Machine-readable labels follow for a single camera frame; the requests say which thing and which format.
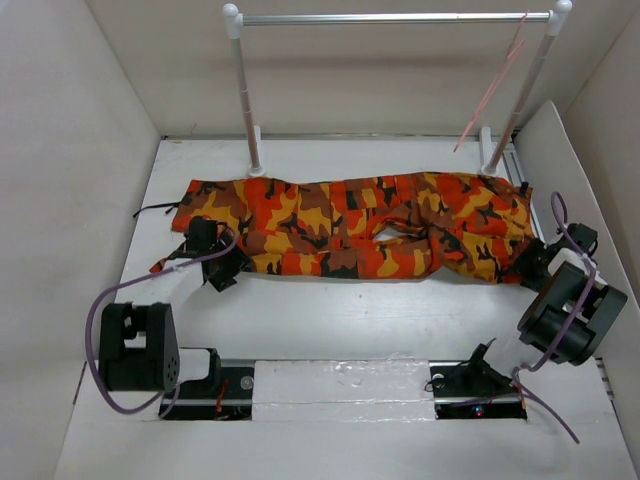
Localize pink wire hanger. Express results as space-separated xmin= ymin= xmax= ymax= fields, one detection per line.
xmin=453 ymin=10 xmax=530 ymax=153

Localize white metal clothes rack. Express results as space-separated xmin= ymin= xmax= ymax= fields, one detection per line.
xmin=214 ymin=1 xmax=575 ymax=177

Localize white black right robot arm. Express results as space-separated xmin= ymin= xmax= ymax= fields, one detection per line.
xmin=509 ymin=223 xmax=628 ymax=366

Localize orange camouflage trousers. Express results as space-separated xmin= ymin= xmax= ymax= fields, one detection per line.
xmin=166 ymin=172 xmax=534 ymax=283

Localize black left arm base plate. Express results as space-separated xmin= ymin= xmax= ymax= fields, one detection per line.
xmin=159 ymin=356 xmax=256 ymax=422

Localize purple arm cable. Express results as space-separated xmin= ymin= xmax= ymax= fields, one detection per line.
xmin=512 ymin=190 xmax=599 ymax=445
xmin=86 ymin=223 xmax=240 ymax=416

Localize white foam board panel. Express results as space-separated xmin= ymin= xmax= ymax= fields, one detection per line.
xmin=514 ymin=100 xmax=639 ymax=358

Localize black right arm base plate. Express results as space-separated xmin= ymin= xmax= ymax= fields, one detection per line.
xmin=424 ymin=361 xmax=527 ymax=420

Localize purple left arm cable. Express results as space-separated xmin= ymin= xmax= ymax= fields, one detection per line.
xmin=86 ymin=223 xmax=240 ymax=416

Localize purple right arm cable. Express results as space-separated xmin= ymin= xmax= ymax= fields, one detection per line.
xmin=512 ymin=190 xmax=599 ymax=445

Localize aluminium side rail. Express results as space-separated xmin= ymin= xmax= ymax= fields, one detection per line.
xmin=502 ymin=144 xmax=546 ymax=236

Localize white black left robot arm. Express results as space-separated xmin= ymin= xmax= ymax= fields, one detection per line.
xmin=96 ymin=216 xmax=250 ymax=397

